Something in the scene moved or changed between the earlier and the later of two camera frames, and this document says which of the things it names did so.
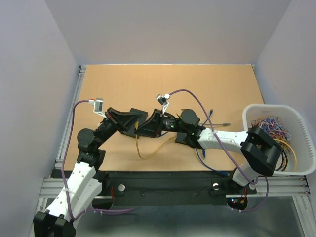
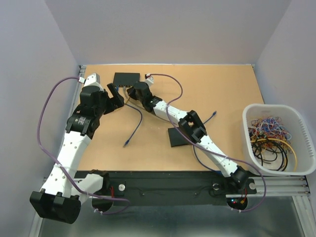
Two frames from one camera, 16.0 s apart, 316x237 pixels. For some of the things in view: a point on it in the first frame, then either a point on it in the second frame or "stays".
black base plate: [172, 188] stays
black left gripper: [124, 120] → [117, 98]
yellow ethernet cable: [137, 127] → [127, 99]
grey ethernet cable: [223, 124] → [124, 87]
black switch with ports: [131, 132] → [126, 79]
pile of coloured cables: [281, 135] stays
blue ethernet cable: [211, 112] → [127, 140]
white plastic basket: [297, 127] stays
